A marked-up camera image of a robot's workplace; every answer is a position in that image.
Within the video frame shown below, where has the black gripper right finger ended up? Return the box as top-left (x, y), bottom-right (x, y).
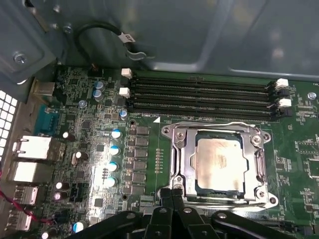
top-left (172, 189), bottom-right (292, 239)

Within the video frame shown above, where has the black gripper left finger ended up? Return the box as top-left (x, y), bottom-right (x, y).
top-left (89, 188), bottom-right (173, 239)

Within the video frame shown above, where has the metal socket locking lever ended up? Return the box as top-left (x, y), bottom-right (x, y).
top-left (256, 144), bottom-right (269, 185)
top-left (173, 139), bottom-right (182, 194)

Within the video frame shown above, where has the silver CPU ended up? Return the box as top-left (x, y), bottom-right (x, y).
top-left (189, 130), bottom-right (250, 197)

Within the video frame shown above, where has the CPU socket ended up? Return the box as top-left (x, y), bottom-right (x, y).
top-left (161, 121), bottom-right (279, 209)

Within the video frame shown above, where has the green motherboard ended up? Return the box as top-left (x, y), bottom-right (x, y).
top-left (24, 66), bottom-right (319, 239)

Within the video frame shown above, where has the metal rear port block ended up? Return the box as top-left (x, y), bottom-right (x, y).
top-left (29, 79), bottom-right (56, 97)
top-left (4, 209), bottom-right (33, 233)
top-left (6, 161), bottom-right (50, 184)
top-left (12, 135), bottom-right (66, 160)
top-left (11, 184), bottom-right (40, 205)

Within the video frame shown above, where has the teal serial port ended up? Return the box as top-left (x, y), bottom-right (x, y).
top-left (34, 104), bottom-right (60, 137)

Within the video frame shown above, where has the black open PC case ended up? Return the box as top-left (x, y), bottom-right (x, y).
top-left (0, 0), bottom-right (319, 239)

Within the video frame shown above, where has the red black twisted wire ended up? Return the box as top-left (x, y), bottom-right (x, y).
top-left (0, 189), bottom-right (55, 225)

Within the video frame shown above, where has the metal cable clip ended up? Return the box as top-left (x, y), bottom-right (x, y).
top-left (125, 48), bottom-right (146, 61)

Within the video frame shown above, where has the black labelled fan cable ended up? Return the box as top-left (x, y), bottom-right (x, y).
top-left (75, 21), bottom-right (137, 68)

